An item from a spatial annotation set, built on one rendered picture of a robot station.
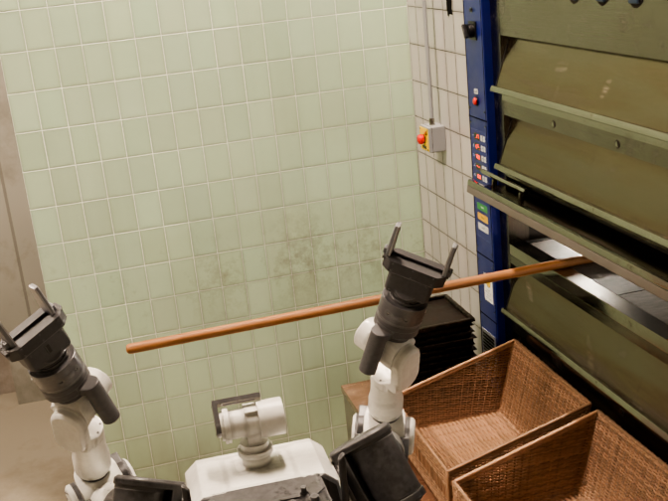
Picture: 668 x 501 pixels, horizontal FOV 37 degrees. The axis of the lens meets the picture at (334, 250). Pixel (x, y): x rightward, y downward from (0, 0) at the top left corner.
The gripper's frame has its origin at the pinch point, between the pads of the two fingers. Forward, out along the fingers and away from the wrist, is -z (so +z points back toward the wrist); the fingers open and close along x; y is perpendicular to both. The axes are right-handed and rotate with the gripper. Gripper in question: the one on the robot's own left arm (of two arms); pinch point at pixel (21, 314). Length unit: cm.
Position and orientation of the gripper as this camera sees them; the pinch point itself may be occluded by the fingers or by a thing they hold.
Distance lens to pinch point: 174.5
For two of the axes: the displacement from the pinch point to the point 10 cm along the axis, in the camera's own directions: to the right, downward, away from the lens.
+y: 7.1, 2.7, -6.5
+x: 6.5, -6.1, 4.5
